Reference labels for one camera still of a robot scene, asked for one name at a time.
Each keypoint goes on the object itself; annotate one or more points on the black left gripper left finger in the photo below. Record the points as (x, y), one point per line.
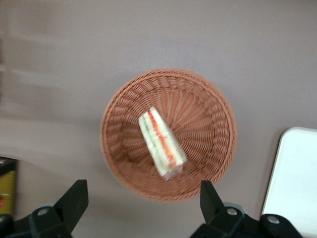
(71, 200)

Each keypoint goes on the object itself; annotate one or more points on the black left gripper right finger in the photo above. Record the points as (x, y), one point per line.
(210, 203)

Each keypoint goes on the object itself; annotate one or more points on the triangle sandwich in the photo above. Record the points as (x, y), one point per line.
(161, 141)

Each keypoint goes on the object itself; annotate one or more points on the round brown wicker basket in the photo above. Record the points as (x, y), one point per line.
(198, 124)

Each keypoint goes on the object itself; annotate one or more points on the cream rectangular tray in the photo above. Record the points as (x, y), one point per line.
(292, 178)

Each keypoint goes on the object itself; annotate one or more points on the black food warmer yellow panel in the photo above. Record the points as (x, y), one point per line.
(7, 188)

